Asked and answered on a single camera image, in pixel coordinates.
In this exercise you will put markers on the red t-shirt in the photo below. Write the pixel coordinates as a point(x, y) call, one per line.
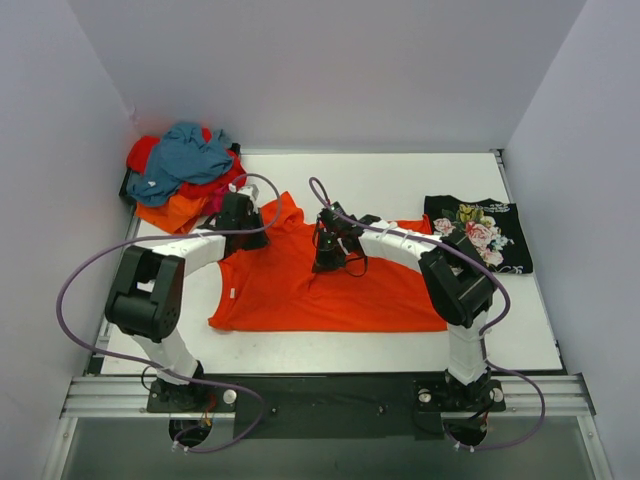
point(140, 152)

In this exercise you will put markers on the aluminium front rail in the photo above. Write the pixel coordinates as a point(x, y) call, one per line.
point(125, 397)

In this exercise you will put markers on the blue t-shirt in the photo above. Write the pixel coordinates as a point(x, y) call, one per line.
point(182, 155)

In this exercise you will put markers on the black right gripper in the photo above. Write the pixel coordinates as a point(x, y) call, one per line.
point(326, 257)

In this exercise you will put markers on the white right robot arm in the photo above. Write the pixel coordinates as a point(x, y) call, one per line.
point(460, 293)

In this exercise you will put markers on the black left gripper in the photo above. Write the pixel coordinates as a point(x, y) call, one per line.
point(251, 235)

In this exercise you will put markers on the black floral t-shirt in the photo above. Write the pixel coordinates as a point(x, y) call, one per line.
point(492, 227)

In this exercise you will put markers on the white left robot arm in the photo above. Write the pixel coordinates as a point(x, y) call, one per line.
point(146, 296)

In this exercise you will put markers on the light orange t-shirt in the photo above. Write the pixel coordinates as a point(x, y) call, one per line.
point(177, 216)

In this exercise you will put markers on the pink t-shirt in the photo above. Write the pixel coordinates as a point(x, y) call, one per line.
point(215, 201)

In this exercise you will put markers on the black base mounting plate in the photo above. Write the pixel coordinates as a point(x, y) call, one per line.
point(331, 406)

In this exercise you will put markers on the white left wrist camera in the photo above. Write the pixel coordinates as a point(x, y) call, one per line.
point(249, 190)

